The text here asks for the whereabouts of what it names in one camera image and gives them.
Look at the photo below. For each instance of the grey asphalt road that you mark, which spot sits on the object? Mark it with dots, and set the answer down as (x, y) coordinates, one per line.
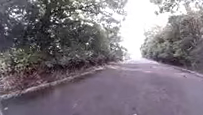
(124, 89)

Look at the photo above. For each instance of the leaf-strewn dirt verge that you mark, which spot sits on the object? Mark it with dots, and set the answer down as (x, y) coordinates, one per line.
(30, 79)

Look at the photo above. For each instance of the row of green trees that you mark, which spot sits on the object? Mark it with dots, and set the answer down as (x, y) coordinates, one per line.
(185, 39)
(54, 32)

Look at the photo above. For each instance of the pale stone kerb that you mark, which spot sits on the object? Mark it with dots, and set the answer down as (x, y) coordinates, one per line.
(47, 84)

